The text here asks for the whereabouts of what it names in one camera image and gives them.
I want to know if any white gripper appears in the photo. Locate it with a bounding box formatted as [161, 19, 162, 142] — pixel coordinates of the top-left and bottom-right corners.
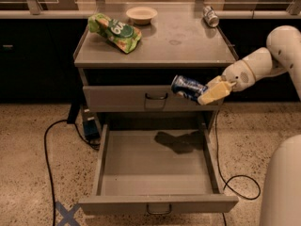
[198, 60, 255, 105]

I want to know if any blue pepsi can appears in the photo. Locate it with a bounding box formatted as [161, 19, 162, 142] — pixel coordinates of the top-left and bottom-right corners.
[171, 75, 208, 102]

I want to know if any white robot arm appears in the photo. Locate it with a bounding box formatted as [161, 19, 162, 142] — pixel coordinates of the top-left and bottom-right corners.
[198, 25, 301, 226]

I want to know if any silver soda can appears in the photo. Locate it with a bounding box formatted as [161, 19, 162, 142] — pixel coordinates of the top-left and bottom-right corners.
[203, 6, 219, 27]

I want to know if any grey drawer cabinet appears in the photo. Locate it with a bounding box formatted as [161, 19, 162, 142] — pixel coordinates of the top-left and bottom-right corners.
[74, 4, 235, 130]

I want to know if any open grey middle drawer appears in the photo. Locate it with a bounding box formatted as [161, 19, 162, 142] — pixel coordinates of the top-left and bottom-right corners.
[79, 126, 238, 215]

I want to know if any closed grey top drawer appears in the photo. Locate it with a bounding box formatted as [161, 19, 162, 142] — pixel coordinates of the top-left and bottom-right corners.
[83, 86, 223, 112]

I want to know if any dark lab counter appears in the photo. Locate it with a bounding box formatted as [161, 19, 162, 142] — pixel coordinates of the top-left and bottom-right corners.
[0, 19, 300, 104]

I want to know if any beige paper bowl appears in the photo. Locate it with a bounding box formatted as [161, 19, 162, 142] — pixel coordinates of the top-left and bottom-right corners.
[126, 7, 157, 25]

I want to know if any green chip bag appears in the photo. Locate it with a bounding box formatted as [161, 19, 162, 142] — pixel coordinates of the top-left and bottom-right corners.
[87, 13, 142, 54]

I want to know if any blue power box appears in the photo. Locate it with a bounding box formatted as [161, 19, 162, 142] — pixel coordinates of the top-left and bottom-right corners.
[81, 105, 100, 140]

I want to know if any blue tape cross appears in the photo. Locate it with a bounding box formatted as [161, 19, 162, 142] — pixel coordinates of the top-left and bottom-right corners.
[55, 202, 80, 226]

